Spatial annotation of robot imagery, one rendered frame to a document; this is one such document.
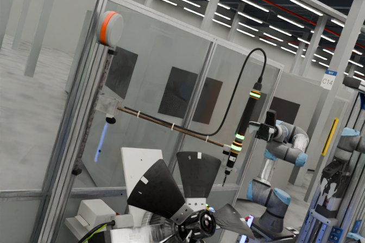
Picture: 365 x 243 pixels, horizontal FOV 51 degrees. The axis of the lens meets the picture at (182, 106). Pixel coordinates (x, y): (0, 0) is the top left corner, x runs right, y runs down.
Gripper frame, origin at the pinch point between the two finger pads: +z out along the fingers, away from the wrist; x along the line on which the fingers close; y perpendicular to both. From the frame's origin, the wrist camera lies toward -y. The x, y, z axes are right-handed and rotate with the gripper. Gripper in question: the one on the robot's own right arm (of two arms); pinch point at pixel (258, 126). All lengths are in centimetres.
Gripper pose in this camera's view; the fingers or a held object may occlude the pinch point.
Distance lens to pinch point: 185.8
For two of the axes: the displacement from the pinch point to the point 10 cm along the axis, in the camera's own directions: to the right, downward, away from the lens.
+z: -5.5, -0.8, -8.3
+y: -3.1, 9.4, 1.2
